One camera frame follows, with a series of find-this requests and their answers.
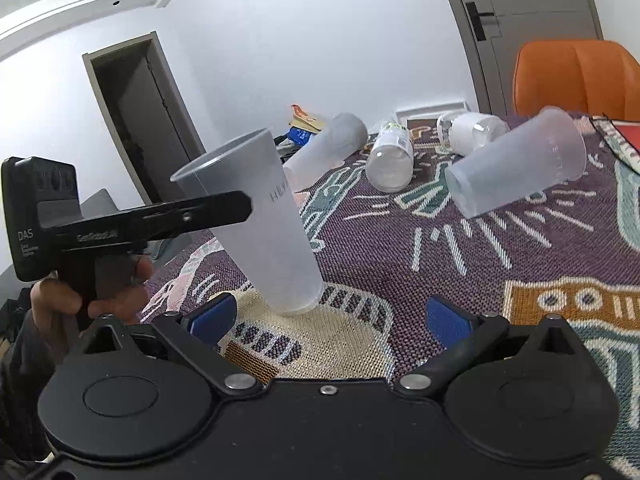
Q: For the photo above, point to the yellow labelled clear bottle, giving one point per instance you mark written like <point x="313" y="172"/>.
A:
<point x="389" y="167"/>

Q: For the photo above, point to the black door handle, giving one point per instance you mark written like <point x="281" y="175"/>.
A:
<point x="476" y="19"/>

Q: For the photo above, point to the blue white bag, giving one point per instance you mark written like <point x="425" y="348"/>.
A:
<point x="299" y="136"/>

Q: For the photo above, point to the orange chair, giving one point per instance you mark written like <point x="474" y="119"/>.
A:
<point x="595" y="77"/>

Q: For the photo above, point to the dark open doorway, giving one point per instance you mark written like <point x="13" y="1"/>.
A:
<point x="145" y="114"/>

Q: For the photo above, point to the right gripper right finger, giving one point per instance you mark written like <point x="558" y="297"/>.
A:
<point x="467" y="339"/>

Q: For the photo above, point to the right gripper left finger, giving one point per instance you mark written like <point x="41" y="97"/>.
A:
<point x="194" y="339"/>

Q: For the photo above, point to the red book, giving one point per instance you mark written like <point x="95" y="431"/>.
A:
<point x="630" y="131"/>

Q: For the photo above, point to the orange beige paper bag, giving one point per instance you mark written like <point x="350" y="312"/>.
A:
<point x="305" y="121"/>

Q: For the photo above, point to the patterned woven table cloth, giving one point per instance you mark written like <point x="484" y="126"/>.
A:
<point x="572" y="250"/>

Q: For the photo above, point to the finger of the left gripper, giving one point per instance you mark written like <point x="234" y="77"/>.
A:
<point x="155" y="222"/>

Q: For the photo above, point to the frosted plastic cup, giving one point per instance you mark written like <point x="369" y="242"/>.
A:
<point x="544" y="151"/>
<point x="344" y="135"/>
<point x="271" y="247"/>

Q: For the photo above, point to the grey door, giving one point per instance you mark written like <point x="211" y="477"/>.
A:
<point x="516" y="23"/>

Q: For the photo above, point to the white plastic bottle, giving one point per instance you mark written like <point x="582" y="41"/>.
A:
<point x="466" y="132"/>

